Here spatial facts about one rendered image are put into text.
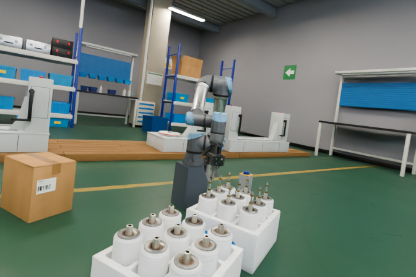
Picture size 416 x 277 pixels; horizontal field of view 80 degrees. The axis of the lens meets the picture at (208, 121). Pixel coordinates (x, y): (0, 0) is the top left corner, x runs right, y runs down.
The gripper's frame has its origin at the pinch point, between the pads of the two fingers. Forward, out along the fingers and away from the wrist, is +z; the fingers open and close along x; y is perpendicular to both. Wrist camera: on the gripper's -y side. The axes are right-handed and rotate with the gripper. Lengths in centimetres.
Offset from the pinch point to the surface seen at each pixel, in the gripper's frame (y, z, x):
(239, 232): 23.6, 18.0, 7.5
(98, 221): -29, 34, -52
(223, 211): 13.2, 12.2, 3.5
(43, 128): -171, 4, -109
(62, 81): -430, -51, -134
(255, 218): 24.3, 11.4, 14.7
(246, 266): 27.9, 31.6, 10.7
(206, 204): 4.9, 12.1, -2.4
